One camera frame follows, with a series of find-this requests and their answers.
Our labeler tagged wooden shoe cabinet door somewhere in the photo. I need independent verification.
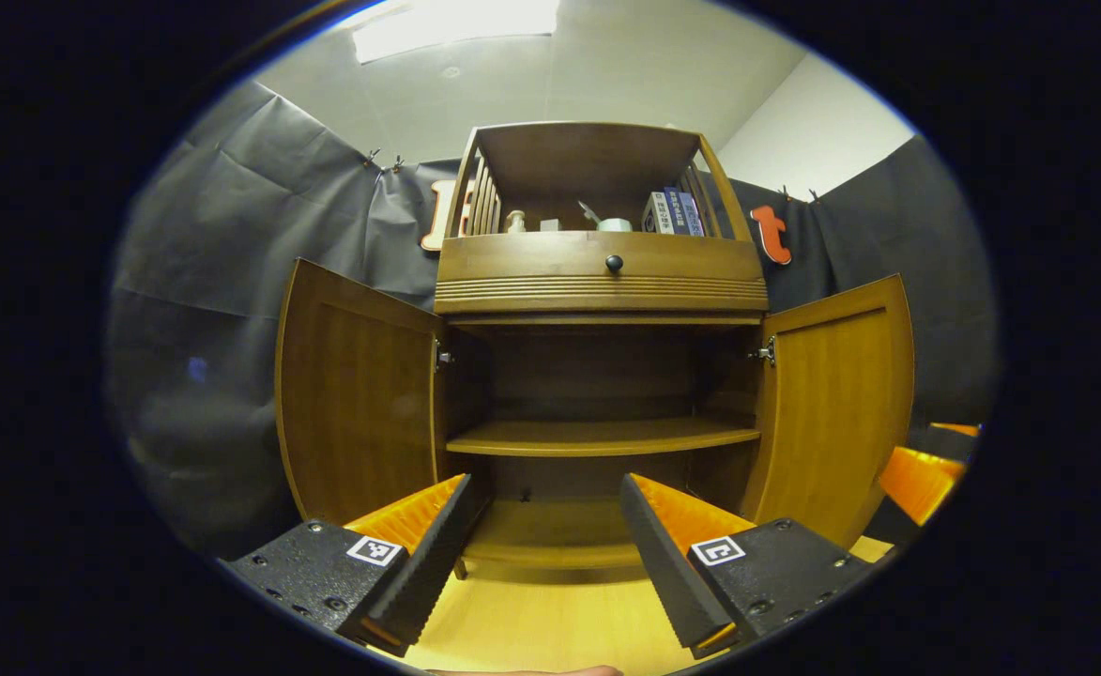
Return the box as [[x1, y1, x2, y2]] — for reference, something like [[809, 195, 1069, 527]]
[[274, 258, 446, 527], [742, 274, 915, 550]]

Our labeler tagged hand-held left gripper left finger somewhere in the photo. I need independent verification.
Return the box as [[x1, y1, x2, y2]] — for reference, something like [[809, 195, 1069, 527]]
[[222, 472, 473, 658]]

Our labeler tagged black backdrop cloth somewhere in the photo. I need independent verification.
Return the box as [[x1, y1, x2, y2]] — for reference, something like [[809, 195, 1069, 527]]
[[107, 80, 1000, 555]]

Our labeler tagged wooden double-door shoe cabinet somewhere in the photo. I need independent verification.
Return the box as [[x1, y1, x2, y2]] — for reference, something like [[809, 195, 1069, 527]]
[[433, 120, 769, 578]]

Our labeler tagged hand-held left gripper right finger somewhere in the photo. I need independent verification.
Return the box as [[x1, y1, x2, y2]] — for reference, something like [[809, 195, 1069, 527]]
[[619, 472, 875, 660]]

